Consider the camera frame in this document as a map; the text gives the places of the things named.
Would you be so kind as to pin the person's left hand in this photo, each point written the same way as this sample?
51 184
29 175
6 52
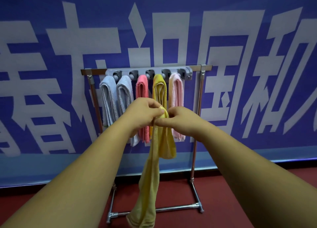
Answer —
140 115

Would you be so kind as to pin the person's right hand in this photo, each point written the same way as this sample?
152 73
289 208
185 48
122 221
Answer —
184 121

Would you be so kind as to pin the plain light blue towel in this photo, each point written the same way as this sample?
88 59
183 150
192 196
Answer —
125 91

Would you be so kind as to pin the pink towel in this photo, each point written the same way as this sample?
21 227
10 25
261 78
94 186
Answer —
141 86

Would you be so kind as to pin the white printed towel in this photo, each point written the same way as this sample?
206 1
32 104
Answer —
176 91

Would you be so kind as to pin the yellow towel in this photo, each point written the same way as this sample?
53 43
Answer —
159 89

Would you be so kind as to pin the striped light blue towel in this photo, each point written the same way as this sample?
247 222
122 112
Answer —
109 99

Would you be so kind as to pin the pale green towel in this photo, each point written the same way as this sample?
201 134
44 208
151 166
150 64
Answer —
151 175

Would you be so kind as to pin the metal towel rack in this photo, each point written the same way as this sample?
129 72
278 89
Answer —
95 71

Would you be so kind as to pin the person's right forearm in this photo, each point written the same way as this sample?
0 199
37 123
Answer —
262 180

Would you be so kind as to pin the person's left forearm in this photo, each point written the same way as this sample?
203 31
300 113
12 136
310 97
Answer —
71 183

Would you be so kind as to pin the grey plastic clip strip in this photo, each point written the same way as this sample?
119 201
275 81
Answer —
123 70

